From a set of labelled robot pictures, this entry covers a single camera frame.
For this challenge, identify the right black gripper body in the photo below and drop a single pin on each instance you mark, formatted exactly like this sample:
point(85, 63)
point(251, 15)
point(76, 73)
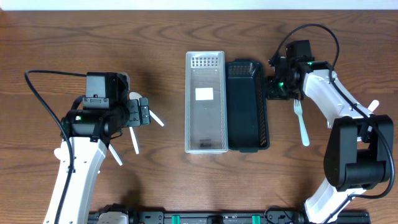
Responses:
point(273, 88)

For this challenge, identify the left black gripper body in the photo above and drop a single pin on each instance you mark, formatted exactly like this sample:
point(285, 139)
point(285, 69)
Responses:
point(134, 112)

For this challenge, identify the black plastic mesh basket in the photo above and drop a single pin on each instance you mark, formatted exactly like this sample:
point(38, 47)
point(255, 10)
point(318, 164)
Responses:
point(248, 129)

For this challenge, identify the white plastic spoon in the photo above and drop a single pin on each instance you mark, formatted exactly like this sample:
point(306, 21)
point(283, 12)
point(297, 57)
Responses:
point(134, 140)
point(58, 152)
point(373, 105)
point(115, 155)
point(135, 95)

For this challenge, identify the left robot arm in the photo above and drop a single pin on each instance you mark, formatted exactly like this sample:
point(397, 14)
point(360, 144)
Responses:
point(93, 119)

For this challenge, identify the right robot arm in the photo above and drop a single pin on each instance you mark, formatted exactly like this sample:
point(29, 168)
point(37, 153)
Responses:
point(358, 155)

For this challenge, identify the white label sticker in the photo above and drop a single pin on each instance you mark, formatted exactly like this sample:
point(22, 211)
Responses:
point(202, 94)

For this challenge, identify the clear plastic mesh basket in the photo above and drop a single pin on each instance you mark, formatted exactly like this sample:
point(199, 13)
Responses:
point(205, 121)

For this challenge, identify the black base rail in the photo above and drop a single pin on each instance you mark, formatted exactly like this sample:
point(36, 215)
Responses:
point(116, 213)

